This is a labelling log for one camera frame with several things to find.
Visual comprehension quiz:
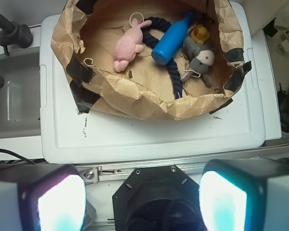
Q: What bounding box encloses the black octagonal mount plate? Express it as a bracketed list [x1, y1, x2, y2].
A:
[112, 165, 207, 231]

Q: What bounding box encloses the pink plush bunny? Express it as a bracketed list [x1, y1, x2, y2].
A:
[113, 12, 152, 73]

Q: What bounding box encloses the dark blue rope toy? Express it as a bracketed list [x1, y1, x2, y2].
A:
[142, 16, 188, 99]

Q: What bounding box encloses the clear plastic storage bin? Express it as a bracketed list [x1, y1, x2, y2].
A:
[0, 47, 40, 139]

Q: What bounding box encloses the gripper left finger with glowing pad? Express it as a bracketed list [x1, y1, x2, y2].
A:
[0, 164, 86, 231]

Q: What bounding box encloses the grey plush mouse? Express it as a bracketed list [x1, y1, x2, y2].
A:
[181, 37, 215, 88]

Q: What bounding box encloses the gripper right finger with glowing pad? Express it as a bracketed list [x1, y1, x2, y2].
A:
[199, 158, 289, 231]

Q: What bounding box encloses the aluminium frame rail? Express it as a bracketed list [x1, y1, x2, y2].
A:
[76, 143, 289, 184]

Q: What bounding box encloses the white plastic bin lid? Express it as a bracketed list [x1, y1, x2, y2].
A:
[39, 15, 265, 164]

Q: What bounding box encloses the crumpled brown paper bag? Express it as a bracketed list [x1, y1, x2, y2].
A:
[51, 0, 251, 120]

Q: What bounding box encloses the black cable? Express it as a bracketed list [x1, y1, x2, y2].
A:
[0, 148, 37, 165]

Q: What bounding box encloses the yellow rubber duck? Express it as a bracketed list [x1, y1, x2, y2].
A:
[191, 24, 210, 45]

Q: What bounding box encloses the blue plastic bottle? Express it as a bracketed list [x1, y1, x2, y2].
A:
[151, 11, 195, 65]

